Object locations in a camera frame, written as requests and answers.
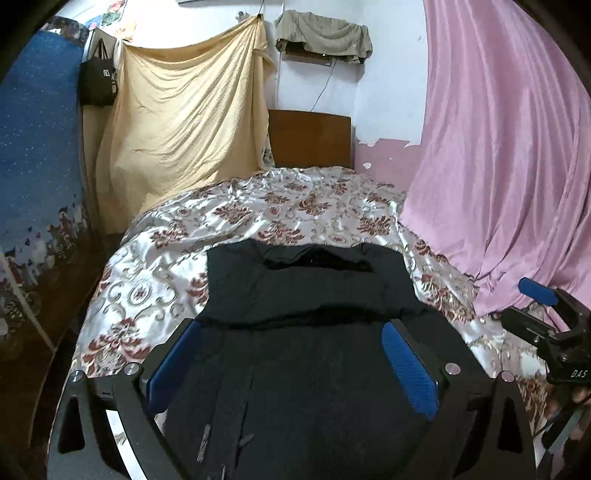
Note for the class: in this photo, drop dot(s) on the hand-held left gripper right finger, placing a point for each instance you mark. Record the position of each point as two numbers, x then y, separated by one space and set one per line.
411 369

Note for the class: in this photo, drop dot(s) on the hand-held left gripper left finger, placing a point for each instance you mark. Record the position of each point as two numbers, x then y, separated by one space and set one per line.
171 369

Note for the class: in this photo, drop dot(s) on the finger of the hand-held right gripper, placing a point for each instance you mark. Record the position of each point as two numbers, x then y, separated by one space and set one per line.
538 290
526 325

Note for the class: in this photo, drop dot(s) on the black jacket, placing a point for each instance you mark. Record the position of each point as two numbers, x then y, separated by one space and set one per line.
300 369

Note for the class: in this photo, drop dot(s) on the person's right hand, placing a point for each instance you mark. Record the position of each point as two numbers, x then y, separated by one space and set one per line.
579 397

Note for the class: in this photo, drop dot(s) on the pink curtain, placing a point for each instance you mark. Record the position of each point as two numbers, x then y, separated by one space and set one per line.
498 161

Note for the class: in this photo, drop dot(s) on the floral satin bedspread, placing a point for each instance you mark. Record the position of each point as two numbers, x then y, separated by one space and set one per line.
295 207

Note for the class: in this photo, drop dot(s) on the wooden headboard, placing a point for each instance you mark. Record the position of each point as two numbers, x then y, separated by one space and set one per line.
309 138

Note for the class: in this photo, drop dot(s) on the yellow hanging sheet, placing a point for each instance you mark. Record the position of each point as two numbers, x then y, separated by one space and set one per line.
184 115

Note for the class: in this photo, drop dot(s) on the blue fabric wardrobe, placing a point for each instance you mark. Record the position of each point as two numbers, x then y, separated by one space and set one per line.
37 138

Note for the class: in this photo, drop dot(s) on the black tote bag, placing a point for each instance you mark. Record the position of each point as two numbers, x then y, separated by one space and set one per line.
97 83

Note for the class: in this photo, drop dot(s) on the olive green cloth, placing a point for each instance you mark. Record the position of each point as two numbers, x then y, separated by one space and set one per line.
323 37

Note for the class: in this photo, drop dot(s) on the brown wall-mounted box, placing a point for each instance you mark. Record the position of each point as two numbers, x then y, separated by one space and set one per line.
307 56

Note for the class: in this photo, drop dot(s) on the colourful wall pictures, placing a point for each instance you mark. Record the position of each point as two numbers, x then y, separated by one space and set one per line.
115 18

